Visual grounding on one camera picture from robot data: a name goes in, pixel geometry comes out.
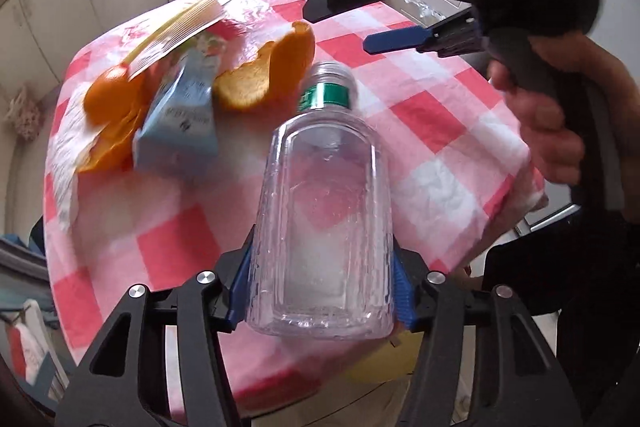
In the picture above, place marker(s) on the clear plastic bottle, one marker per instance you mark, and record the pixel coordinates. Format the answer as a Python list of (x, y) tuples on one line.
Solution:
[(320, 187)]

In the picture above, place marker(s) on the person's right hand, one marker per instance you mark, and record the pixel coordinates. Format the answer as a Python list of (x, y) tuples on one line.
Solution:
[(545, 127)]

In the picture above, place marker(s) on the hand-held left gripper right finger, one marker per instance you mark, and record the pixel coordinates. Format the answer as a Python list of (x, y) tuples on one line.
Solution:
[(402, 292)]

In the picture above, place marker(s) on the red checked tablecloth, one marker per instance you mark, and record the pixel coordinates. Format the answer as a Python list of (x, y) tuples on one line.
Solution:
[(425, 117)]

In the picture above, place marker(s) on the yellow plastic package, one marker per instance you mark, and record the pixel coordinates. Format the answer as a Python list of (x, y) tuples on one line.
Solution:
[(170, 32)]

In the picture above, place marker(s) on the blue milk carton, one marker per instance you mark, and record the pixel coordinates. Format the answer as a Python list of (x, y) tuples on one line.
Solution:
[(180, 117)]

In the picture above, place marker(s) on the orange peel piece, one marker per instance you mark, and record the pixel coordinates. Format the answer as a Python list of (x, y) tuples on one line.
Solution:
[(107, 107), (280, 67)]

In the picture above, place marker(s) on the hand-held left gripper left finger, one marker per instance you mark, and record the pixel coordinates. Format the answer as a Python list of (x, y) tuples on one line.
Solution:
[(240, 279)]

